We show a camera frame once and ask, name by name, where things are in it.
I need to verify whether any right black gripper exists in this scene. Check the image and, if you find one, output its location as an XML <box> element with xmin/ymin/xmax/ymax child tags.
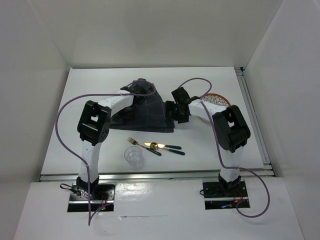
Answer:
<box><xmin>165</xmin><ymin>100</ymin><xmax>190</xmax><ymax>124</ymax></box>

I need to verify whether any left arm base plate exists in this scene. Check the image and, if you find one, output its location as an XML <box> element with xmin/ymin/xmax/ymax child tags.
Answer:
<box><xmin>65</xmin><ymin>184</ymin><xmax>116</xmax><ymax>213</ymax></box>

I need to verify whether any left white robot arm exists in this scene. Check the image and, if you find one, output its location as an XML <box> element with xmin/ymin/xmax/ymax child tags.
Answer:
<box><xmin>76</xmin><ymin>78</ymin><xmax>156</xmax><ymax>200</ymax></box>

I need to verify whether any clear plastic cup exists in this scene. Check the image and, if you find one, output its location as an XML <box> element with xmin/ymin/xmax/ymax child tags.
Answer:
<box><xmin>124</xmin><ymin>146</ymin><xmax>144</xmax><ymax>169</ymax></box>

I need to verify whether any gold spoon green handle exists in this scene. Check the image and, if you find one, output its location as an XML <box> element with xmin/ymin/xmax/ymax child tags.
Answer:
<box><xmin>150</xmin><ymin>146</ymin><xmax>185</xmax><ymax>156</ymax></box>

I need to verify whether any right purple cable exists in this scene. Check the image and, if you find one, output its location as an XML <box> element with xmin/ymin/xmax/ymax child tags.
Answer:
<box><xmin>180</xmin><ymin>77</ymin><xmax>271</xmax><ymax>218</ymax></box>

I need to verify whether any gold knife green handle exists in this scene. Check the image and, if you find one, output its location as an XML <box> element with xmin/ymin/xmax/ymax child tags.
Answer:
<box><xmin>144</xmin><ymin>142</ymin><xmax>182</xmax><ymax>150</ymax></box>

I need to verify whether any purple cable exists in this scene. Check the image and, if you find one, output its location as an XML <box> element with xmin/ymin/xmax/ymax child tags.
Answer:
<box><xmin>180</xmin><ymin>77</ymin><xmax>271</xmax><ymax>218</ymax></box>
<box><xmin>55</xmin><ymin>86</ymin><xmax>157</xmax><ymax>226</ymax></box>

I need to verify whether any gold fork green handle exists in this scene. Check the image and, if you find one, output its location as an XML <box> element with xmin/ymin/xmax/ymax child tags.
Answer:
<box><xmin>128</xmin><ymin>137</ymin><xmax>162</xmax><ymax>156</ymax></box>

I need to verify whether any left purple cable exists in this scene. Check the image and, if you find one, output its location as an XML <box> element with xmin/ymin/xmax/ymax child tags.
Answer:
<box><xmin>55</xmin><ymin>86</ymin><xmax>157</xmax><ymax>226</ymax></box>

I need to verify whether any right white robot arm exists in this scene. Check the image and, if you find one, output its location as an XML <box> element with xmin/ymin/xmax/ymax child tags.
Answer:
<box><xmin>165</xmin><ymin>87</ymin><xmax>251</xmax><ymax>196</ymax></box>

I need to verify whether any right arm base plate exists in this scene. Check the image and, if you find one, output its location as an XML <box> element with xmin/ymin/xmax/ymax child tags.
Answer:
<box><xmin>199</xmin><ymin>180</ymin><xmax>251</xmax><ymax>210</ymax></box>

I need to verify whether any dark plaid cloth placemat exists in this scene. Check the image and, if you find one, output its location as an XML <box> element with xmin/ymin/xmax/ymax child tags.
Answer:
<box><xmin>110</xmin><ymin>78</ymin><xmax>175</xmax><ymax>133</ymax></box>

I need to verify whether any floral patterned plate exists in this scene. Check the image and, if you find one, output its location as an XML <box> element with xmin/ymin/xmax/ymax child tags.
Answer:
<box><xmin>201</xmin><ymin>93</ymin><xmax>231</xmax><ymax>107</ymax></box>

